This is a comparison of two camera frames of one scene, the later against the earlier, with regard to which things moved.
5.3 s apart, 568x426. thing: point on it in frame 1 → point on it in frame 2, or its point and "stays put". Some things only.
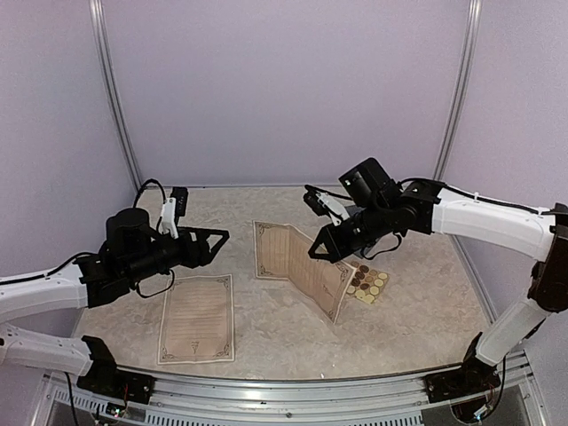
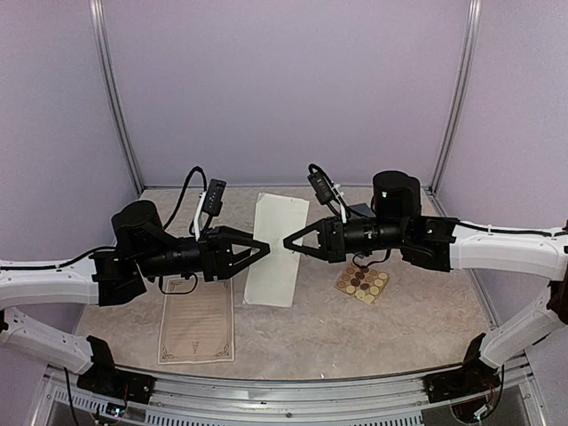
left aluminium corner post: [96, 10] stays put
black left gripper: [193, 259] → [217, 262]
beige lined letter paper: [281, 252] → [272, 281]
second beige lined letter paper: [197, 322] stays put
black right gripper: [336, 248] stays put
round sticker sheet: [366, 283] stays put
